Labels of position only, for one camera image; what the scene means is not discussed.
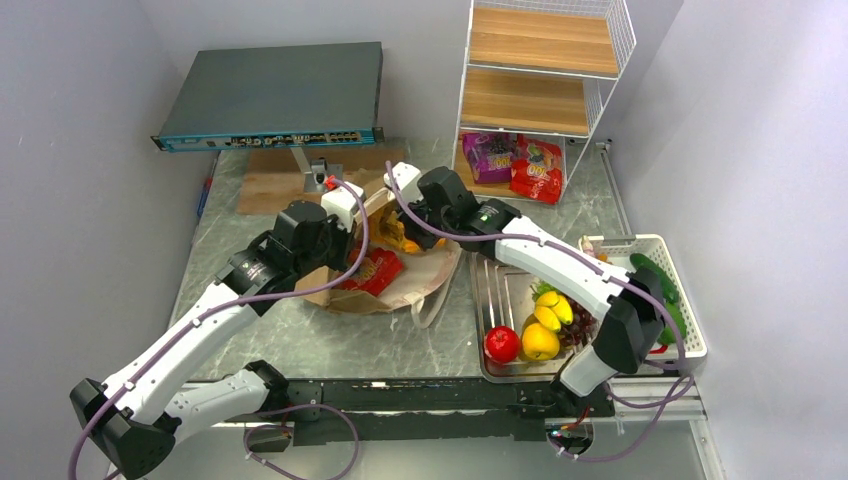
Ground orange snack bag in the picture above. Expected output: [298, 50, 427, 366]
[368, 210, 425, 255]

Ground brown burlap grocery bag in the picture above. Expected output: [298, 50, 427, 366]
[304, 185, 461, 328]

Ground red snack bag shelf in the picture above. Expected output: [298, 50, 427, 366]
[338, 247, 405, 297]
[510, 134, 565, 205]

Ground red apple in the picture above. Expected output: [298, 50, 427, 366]
[483, 326, 522, 364]

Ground purple grapes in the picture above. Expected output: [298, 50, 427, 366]
[558, 299, 597, 348]

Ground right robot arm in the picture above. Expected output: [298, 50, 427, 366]
[384, 162, 675, 415]

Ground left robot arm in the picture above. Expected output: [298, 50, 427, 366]
[67, 191, 369, 479]

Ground purple snack bag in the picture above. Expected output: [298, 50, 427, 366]
[461, 133, 516, 185]

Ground stainless steel tray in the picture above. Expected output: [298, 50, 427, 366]
[469, 253, 597, 384]

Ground green leafy vegetable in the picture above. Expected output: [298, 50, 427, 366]
[531, 280, 555, 302]

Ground yellow banana bunch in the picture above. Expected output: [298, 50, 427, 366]
[534, 291, 574, 333]

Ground yellow lemon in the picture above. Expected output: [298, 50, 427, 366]
[521, 323, 561, 361]

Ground white plastic basket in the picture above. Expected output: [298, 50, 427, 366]
[578, 234, 707, 361]

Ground wooden base board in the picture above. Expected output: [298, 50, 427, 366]
[236, 146, 406, 215]

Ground green cucumber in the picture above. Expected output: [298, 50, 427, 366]
[629, 253, 688, 339]

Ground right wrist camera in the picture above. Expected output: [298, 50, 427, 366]
[383, 162, 423, 203]

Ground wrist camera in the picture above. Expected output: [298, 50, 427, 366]
[320, 176, 366, 232]
[383, 162, 423, 203]

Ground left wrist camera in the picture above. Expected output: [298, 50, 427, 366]
[320, 176, 366, 232]

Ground metal switch stand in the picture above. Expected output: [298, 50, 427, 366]
[291, 147, 343, 194]

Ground white wire shelf rack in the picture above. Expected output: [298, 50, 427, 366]
[456, 0, 637, 184]

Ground grey network switch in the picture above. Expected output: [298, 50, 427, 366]
[151, 41, 383, 153]

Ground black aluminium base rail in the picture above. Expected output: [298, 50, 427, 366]
[105, 377, 704, 480]

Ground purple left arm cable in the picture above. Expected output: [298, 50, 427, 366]
[66, 177, 372, 480]

